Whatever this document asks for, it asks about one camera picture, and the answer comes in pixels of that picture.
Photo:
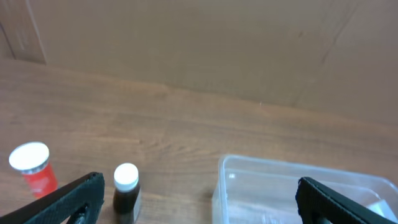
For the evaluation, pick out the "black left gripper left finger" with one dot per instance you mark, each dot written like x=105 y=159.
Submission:
x=79 y=201

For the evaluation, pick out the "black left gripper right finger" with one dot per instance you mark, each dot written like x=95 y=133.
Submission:
x=318 y=203

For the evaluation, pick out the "orange bottle white cap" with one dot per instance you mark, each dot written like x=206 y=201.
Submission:
x=31 y=159

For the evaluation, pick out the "dark bottle white cap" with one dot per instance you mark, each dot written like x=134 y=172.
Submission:
x=127 y=194

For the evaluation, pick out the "clear plastic container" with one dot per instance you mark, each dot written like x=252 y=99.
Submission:
x=254 y=190

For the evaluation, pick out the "cardboard backdrop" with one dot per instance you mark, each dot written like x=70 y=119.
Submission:
x=324 y=55

